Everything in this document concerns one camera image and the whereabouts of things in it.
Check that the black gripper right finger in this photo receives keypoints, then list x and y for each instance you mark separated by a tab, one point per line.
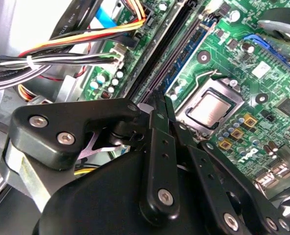
203	171

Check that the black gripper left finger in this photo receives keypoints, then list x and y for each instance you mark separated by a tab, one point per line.
49	127

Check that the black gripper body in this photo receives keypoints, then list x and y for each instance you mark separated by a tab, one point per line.
98	200

